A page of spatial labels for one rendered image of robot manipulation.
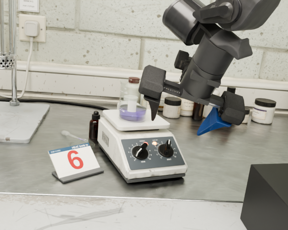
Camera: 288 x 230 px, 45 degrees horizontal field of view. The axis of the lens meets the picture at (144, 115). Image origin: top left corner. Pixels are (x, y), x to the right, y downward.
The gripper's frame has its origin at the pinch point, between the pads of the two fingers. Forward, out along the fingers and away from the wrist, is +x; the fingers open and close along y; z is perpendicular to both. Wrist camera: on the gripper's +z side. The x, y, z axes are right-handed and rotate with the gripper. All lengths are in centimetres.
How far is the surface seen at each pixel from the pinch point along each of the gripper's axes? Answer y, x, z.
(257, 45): -30, 15, 65
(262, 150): -27.3, 16.5, 15.0
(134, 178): 4.5, 11.3, -8.6
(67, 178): 16.3, 14.0, -11.0
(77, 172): 15.0, 14.8, -8.6
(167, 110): -4.1, 29.3, 32.9
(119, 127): 10.0, 8.8, 0.4
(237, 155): -19.8, 15.9, 10.1
